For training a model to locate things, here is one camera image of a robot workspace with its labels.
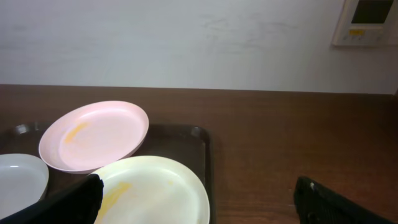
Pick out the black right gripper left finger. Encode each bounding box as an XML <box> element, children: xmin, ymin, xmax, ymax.
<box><xmin>1</xmin><ymin>174</ymin><xmax>104</xmax><ymax>223</ymax></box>

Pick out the white plate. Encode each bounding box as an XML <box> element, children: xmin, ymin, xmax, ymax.
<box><xmin>1</xmin><ymin>154</ymin><xmax>49</xmax><ymax>218</ymax></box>

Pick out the white wall control panel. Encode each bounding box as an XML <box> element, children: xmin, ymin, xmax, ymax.
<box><xmin>331</xmin><ymin>0</ymin><xmax>397</xmax><ymax>47</ymax></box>

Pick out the cream yellow plate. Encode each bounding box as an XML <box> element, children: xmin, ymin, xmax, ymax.
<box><xmin>95</xmin><ymin>156</ymin><xmax>210</xmax><ymax>224</ymax></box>

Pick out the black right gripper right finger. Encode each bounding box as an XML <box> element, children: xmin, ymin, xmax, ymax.
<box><xmin>294</xmin><ymin>176</ymin><xmax>393</xmax><ymax>224</ymax></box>

